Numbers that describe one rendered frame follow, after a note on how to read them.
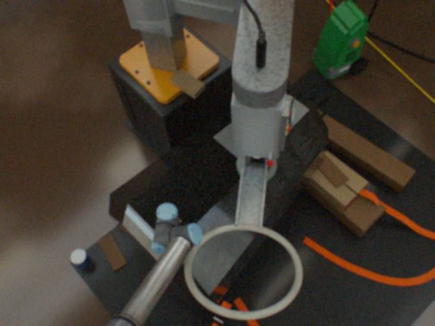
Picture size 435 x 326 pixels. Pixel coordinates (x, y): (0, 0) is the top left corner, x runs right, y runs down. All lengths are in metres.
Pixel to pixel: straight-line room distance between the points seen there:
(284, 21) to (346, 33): 1.74
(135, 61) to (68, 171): 1.08
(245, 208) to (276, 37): 0.79
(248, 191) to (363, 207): 1.29
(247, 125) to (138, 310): 0.89
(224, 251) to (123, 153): 1.47
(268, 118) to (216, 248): 0.88
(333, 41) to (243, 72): 2.04
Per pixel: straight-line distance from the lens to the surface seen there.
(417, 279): 3.52
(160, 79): 3.17
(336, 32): 3.87
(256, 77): 1.91
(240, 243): 2.72
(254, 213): 2.29
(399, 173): 3.65
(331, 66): 4.03
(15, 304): 3.64
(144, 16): 2.77
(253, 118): 2.08
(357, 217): 3.42
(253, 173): 2.38
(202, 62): 3.22
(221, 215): 2.62
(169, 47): 3.01
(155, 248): 2.12
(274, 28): 2.08
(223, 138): 2.78
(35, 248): 3.71
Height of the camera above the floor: 3.24
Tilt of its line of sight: 61 degrees down
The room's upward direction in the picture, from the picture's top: 5 degrees counter-clockwise
